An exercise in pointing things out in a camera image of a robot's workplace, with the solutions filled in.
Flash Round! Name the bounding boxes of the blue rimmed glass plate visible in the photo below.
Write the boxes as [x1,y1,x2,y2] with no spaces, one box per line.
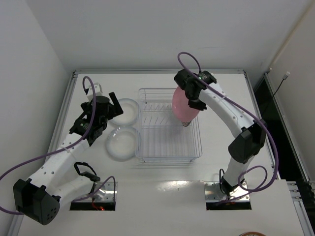
[110,98,139,126]
[106,126,139,162]

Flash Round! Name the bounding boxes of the pink plastic plate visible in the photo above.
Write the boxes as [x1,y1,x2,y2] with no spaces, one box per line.
[172,87,199,122]

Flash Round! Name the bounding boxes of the green rimmed white plate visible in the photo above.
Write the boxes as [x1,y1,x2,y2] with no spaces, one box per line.
[182,121,191,127]

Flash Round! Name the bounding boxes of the white wire dish rack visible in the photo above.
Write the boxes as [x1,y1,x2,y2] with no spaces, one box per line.
[135,88,202,164]

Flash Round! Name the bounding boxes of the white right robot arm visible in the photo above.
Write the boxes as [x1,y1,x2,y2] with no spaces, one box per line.
[174,70,266,196]

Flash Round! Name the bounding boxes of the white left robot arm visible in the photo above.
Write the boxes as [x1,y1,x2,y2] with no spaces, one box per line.
[13,92,123,225]

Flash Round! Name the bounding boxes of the orange rimmed round object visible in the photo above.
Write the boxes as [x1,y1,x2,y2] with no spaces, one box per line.
[239,231,266,236]

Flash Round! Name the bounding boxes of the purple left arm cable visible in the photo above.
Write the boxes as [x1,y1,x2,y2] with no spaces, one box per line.
[0,76,116,215]

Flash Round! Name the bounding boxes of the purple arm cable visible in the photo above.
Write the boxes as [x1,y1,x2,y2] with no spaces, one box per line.
[177,52,279,205]
[0,76,116,215]

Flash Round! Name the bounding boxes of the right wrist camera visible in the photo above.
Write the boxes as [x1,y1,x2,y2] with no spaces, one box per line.
[174,69,194,90]

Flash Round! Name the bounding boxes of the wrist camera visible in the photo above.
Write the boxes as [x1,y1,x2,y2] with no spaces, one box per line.
[85,83,103,102]
[174,69,194,90]

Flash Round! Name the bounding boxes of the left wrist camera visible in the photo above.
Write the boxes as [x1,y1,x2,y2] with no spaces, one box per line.
[85,83,103,102]

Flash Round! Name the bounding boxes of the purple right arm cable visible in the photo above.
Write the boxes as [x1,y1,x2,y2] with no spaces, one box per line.
[177,52,279,205]

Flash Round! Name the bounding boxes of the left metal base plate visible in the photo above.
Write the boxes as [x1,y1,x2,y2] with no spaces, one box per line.
[72,182,118,204]

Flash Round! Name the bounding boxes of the metal base plate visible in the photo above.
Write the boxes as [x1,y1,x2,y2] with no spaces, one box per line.
[204,181,250,203]
[72,182,118,204]

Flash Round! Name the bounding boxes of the black hanging usb cable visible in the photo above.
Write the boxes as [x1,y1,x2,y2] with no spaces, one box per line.
[272,71,291,99]

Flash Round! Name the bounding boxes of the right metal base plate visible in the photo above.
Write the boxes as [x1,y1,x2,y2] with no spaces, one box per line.
[204,181,250,203]

